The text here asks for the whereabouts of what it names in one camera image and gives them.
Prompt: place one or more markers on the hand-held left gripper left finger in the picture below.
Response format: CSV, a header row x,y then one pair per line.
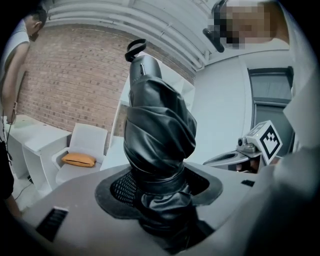
x,y
75,200

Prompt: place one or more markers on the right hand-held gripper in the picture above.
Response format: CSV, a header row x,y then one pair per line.
x,y
270,142

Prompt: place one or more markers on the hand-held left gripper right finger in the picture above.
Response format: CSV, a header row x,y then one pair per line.
x,y
232,200

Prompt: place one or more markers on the small white desk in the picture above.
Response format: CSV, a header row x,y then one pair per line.
x,y
37,140

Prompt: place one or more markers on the person's right hand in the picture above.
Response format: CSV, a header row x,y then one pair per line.
x,y
252,166

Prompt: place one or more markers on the orange cushion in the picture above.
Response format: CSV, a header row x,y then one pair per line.
x,y
78,160

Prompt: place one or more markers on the white chair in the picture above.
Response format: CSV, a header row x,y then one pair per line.
x,y
87,137

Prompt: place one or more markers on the dark framed glass door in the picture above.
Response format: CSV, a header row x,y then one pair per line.
x,y
270,87

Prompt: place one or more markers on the person's white shirt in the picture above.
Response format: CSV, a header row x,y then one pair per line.
x,y
300,112

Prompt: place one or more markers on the person's head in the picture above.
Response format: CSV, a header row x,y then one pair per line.
x,y
250,22

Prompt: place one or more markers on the white ceiling pipes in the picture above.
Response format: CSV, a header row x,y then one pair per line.
x,y
150,22

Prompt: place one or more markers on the black head-worn camera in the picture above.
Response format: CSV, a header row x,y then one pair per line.
x,y
215,40

